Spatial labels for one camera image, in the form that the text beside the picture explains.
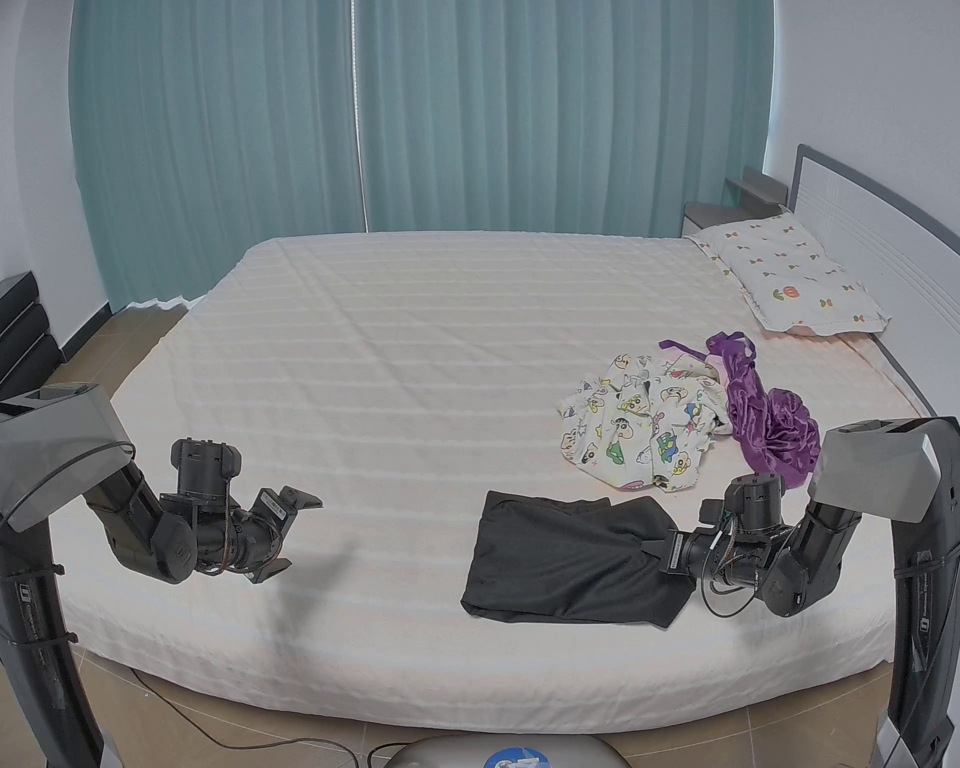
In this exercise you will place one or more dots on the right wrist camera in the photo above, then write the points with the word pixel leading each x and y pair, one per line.
pixel 712 514

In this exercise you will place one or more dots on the grey bedside table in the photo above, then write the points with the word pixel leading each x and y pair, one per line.
pixel 712 214

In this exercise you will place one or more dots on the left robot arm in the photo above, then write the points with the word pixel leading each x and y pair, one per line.
pixel 45 450

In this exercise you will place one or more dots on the white curtain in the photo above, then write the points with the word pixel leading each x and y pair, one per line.
pixel 161 303

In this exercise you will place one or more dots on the white printed pillow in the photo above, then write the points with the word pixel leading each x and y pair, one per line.
pixel 795 277

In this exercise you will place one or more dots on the purple satin garment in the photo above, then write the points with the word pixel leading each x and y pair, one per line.
pixel 780 435

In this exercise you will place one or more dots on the white printed garment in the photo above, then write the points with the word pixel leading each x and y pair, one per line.
pixel 645 427

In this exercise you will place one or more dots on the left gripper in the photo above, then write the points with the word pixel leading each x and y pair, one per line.
pixel 259 544

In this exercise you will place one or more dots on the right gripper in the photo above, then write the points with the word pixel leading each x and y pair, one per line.
pixel 694 555

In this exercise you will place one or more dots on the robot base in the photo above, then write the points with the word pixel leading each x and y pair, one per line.
pixel 502 754

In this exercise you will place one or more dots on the black T-shirt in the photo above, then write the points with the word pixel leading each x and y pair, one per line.
pixel 570 562

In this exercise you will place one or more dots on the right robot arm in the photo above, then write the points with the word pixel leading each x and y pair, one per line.
pixel 870 480

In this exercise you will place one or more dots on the bed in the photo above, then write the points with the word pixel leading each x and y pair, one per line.
pixel 390 360

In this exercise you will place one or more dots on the dark grey chest of drawers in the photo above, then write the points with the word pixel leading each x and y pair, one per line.
pixel 22 330

